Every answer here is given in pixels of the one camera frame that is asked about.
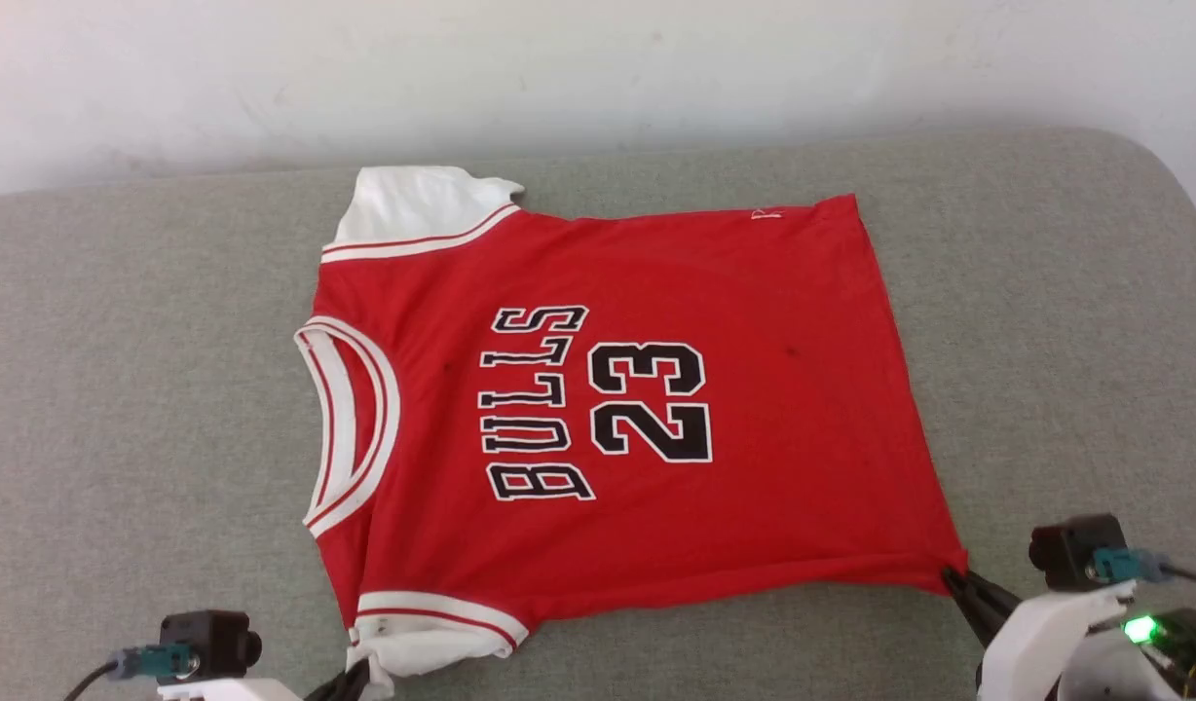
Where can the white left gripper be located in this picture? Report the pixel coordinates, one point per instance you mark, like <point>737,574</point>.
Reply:
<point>228,690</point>

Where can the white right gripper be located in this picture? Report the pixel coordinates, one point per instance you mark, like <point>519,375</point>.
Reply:
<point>1046,643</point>

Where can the red Bulls 23 jersey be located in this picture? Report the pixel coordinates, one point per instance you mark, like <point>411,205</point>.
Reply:
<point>773,409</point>

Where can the grey-green fabric sofa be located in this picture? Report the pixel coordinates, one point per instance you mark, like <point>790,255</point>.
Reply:
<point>121,409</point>

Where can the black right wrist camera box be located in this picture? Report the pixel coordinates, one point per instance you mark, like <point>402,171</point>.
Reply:
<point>1077,553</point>

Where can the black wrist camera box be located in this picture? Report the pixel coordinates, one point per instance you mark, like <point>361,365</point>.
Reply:
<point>1077,553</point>
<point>208,643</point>

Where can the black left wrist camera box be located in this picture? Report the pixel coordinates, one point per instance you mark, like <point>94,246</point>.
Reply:
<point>208,643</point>

